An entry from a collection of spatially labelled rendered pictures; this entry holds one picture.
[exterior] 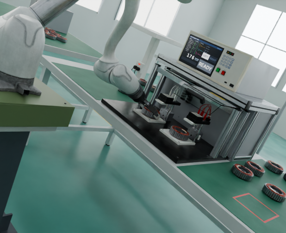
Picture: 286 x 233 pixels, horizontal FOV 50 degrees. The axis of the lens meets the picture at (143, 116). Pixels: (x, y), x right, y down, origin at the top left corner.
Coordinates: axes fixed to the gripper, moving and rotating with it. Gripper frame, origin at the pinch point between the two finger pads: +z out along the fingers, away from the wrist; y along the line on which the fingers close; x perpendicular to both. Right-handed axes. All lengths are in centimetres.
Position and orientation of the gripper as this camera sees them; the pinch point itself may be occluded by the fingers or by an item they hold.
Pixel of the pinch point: (151, 111)
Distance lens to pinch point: 182.7
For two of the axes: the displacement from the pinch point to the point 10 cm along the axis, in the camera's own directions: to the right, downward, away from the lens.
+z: 4.1, 4.9, 7.7
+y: 6.2, 4.7, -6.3
